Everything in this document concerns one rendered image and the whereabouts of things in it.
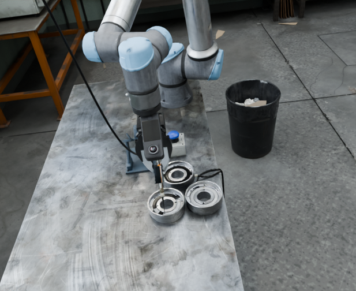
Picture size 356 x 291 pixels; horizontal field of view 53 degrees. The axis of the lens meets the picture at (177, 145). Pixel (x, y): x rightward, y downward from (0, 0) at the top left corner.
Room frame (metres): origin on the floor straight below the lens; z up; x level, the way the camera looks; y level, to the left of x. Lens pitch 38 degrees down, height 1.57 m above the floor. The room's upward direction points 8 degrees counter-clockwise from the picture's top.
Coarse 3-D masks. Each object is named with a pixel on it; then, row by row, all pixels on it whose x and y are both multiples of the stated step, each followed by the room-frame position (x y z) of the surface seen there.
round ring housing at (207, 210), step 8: (192, 184) 0.75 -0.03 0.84; (200, 184) 0.76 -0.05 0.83; (208, 184) 0.75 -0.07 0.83; (216, 184) 0.74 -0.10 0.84; (200, 192) 0.73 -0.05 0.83; (208, 192) 0.72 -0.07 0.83; (208, 200) 0.69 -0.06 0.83; (192, 208) 0.67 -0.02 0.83; (200, 208) 0.66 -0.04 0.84; (208, 208) 0.66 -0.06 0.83; (216, 208) 0.66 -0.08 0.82
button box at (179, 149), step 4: (180, 136) 0.99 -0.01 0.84; (172, 140) 0.96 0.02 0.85; (176, 140) 0.96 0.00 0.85; (180, 140) 0.96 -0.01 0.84; (184, 140) 0.96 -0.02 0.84; (172, 144) 0.95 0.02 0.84; (176, 144) 0.94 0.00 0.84; (180, 144) 0.94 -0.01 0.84; (184, 144) 0.94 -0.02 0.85; (176, 148) 0.94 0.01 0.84; (180, 148) 0.94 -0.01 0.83; (184, 148) 0.93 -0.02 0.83; (172, 152) 0.94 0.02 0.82; (176, 152) 0.94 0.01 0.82; (180, 152) 0.94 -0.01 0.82; (184, 152) 0.94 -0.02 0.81; (172, 156) 0.94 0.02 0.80
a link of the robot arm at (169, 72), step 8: (176, 48) 1.29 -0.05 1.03; (184, 48) 1.32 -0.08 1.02; (168, 56) 1.26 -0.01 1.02; (176, 56) 1.27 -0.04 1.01; (184, 56) 1.26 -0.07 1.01; (160, 64) 1.27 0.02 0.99; (168, 64) 1.26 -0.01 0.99; (176, 64) 1.25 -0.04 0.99; (184, 64) 1.24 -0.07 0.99; (160, 72) 1.28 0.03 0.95; (168, 72) 1.26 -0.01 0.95; (176, 72) 1.25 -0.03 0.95; (184, 72) 1.24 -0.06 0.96; (160, 80) 1.29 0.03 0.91; (168, 80) 1.26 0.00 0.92; (176, 80) 1.26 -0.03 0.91; (184, 80) 1.28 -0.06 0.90
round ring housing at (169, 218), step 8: (168, 192) 0.74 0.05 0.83; (176, 192) 0.74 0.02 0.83; (152, 200) 0.72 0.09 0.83; (160, 200) 0.72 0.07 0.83; (168, 200) 0.72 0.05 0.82; (184, 200) 0.69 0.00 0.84; (152, 208) 0.69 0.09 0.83; (160, 208) 0.68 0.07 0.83; (184, 208) 0.68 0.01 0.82; (152, 216) 0.67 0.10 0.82; (160, 216) 0.65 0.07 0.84; (168, 216) 0.65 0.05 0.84; (176, 216) 0.65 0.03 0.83
